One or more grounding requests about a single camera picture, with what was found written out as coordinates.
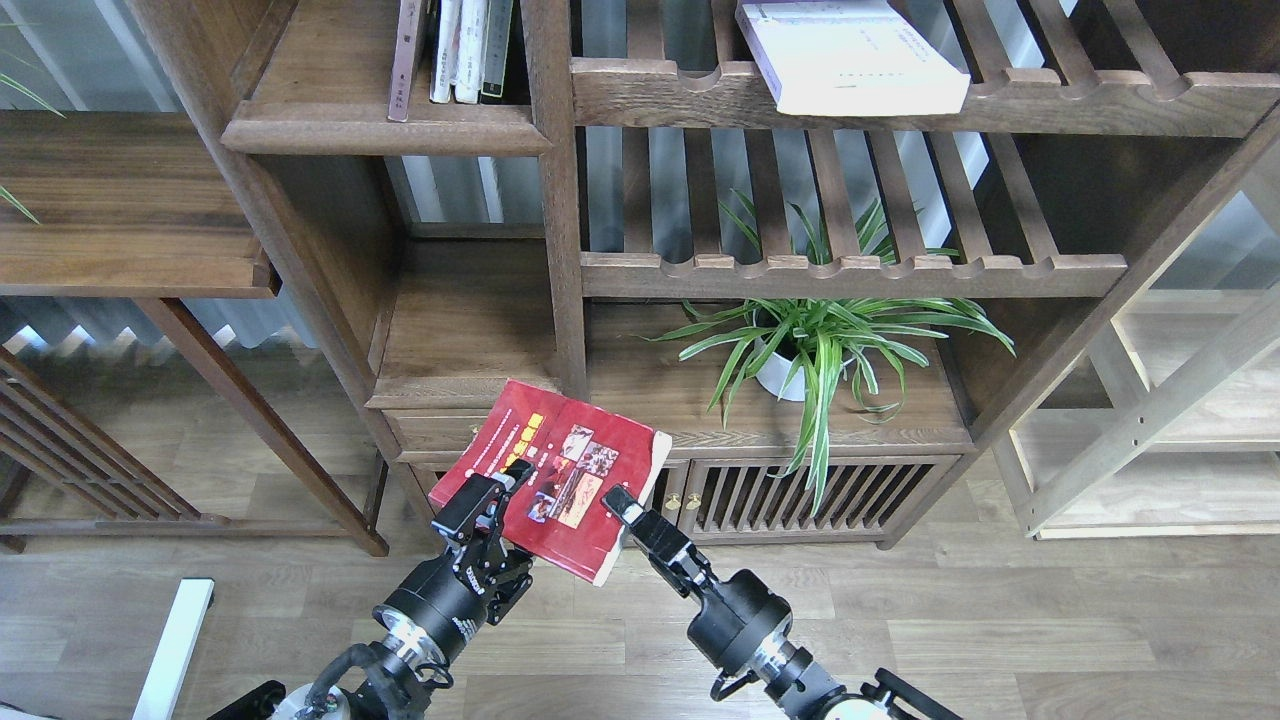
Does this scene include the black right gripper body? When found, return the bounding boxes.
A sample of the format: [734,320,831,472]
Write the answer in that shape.
[628,512,794,679]

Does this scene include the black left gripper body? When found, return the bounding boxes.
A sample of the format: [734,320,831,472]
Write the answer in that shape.
[385,474,532,664]

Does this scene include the red hardcover book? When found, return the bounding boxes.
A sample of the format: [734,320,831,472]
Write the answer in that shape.
[429,380,672,587]

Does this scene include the maroon book white characters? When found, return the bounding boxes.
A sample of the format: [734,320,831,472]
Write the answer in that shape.
[387,0,431,123]

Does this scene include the white paperback book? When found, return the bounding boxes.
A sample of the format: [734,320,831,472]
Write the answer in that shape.
[736,1,970,117]

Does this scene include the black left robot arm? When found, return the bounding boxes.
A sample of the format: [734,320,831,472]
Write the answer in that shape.
[214,459,534,719]

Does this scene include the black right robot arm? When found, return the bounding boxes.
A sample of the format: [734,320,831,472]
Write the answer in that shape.
[602,486,957,719]

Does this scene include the light wooden shelf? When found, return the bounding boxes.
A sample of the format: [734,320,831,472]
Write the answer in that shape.
[992,165,1280,542]

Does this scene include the white plant pot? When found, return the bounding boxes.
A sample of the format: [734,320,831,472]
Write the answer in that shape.
[755,340,855,402]

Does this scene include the green spider plant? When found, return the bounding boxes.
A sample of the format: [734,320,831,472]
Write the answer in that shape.
[640,190,1018,516]

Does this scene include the white metal bar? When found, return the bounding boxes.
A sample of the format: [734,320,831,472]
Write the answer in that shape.
[132,577,215,720]

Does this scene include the dark wooden bookshelf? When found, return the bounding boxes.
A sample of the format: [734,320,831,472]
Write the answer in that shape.
[128,0,1280,562]

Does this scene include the white upright book middle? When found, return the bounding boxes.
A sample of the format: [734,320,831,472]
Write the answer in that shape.
[453,0,489,104]

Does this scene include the white upright book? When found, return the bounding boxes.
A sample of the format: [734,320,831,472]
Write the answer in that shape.
[453,0,489,104]
[429,0,462,104]

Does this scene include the white upright book left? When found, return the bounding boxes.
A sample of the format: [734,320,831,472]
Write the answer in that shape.
[429,0,462,104]

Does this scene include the dark wooden side table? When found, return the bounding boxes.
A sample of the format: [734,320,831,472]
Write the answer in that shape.
[1,110,388,557]

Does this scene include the dark green upright book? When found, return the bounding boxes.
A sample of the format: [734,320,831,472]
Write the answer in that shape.
[479,0,515,104]

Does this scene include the green leaves at left edge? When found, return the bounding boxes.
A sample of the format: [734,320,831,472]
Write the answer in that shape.
[0,45,67,225]

